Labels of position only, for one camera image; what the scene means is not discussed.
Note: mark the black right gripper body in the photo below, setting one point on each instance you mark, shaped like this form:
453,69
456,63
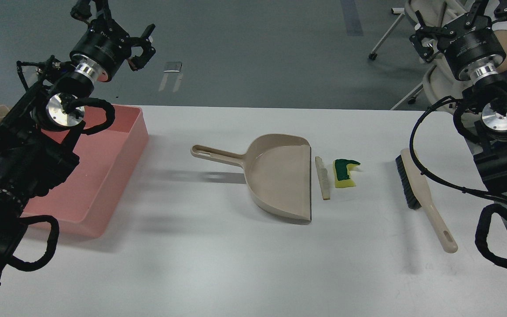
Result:
470,46

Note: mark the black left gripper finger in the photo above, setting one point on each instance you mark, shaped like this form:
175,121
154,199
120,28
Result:
81,10
138,62

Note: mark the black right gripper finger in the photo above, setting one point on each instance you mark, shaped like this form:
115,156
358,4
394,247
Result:
423,38
487,14

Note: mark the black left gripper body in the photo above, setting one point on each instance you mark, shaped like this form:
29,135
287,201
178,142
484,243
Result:
106,45

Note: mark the beige hand brush black bristles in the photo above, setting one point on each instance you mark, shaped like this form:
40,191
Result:
418,195

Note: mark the yellow green sponge piece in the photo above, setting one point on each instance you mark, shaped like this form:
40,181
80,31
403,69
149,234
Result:
342,172

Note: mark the white bread slice piece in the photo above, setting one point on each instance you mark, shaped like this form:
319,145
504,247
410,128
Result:
323,180

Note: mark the beige plastic dustpan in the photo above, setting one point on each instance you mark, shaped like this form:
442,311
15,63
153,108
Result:
277,169

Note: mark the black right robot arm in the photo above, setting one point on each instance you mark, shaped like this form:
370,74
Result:
480,116

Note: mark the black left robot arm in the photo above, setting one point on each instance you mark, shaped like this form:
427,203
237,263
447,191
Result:
40,132

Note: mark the pink plastic bin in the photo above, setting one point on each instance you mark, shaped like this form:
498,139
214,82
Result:
86,201

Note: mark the silver floor plate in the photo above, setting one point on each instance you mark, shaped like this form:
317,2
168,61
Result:
173,67

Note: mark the white office chair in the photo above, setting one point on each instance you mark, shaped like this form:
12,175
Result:
431,13

